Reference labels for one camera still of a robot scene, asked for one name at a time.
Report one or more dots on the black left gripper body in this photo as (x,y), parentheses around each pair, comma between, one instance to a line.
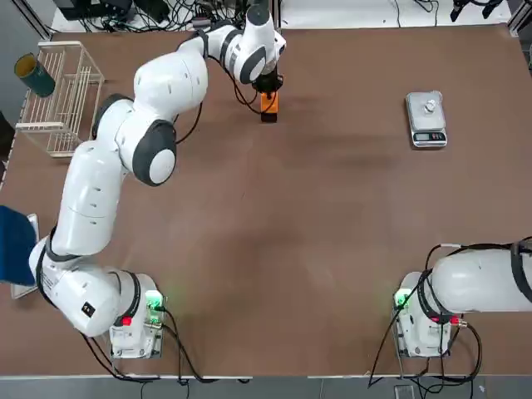
(268,82)

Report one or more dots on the orange button box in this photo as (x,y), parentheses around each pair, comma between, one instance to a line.
(266,106)

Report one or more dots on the clear measuring cup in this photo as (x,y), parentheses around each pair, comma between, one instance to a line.
(429,106)

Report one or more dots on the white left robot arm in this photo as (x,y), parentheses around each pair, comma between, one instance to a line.
(91,208)

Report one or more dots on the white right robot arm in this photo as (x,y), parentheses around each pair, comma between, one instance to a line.
(478,278)

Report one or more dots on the white electronic scale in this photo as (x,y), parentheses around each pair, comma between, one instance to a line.
(426,120)

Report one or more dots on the dark green cylindrical cup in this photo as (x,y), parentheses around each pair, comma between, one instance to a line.
(35,77)

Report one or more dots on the white desk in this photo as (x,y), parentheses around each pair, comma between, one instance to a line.
(353,12)

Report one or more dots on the black power supply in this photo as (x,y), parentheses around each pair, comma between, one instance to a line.
(114,6)

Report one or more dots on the black tripod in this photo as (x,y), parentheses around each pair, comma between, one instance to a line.
(476,6)

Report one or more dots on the blue cloth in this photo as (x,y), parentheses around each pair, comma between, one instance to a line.
(14,245)

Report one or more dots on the aluminium post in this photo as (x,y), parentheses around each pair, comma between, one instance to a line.
(277,12)

